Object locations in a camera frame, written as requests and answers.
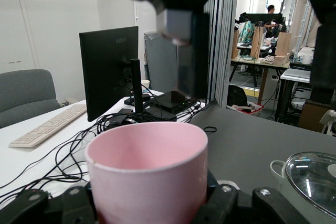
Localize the beige computer keyboard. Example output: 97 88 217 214
9 104 88 148

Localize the small black hub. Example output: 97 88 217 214
109 108 134 125

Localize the black desk cable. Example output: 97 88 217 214
54 129 91 183
0 123 106 189
0 174 90 201

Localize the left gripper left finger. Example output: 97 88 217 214
0 184 98 224

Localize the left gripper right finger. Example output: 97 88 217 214
194 168 314 224

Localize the blue-grey board panel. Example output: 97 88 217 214
143 31 180 97

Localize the grey upholstered chair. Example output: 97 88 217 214
0 69 61 129

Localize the wooden top work table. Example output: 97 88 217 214
229 55 291 105

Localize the red plastic basket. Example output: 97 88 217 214
226 101 265 118

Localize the black mini computer box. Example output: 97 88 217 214
156 90 192 114

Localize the black backpack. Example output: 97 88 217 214
227 84 249 108

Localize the white folding chair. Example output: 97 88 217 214
319 109 336 137

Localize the person with glasses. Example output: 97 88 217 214
263 4 281 30

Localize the low wooden block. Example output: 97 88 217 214
272 54 291 66

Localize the glass lid with beige knob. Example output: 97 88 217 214
285 152 336 218

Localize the brown cabinet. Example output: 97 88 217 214
298 100 332 133

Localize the white side table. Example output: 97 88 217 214
274 65 313 124

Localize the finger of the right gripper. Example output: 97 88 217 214
244 0 336 91
123 0 234 99

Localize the white mug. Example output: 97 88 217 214
298 54 313 65

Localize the pale green two-handled pot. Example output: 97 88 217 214
269 159 336 223

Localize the dark grey table mat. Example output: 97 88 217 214
187 98 336 209

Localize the pink cup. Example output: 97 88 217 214
84 121 209 224

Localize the black computer monitor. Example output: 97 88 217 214
79 26 155 123

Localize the flat black device box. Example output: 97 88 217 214
145 103 179 122

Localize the tall wooden block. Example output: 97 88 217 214
274 31 292 57
250 26 265 59

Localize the grey ribbed partition screen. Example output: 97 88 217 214
204 0 240 105

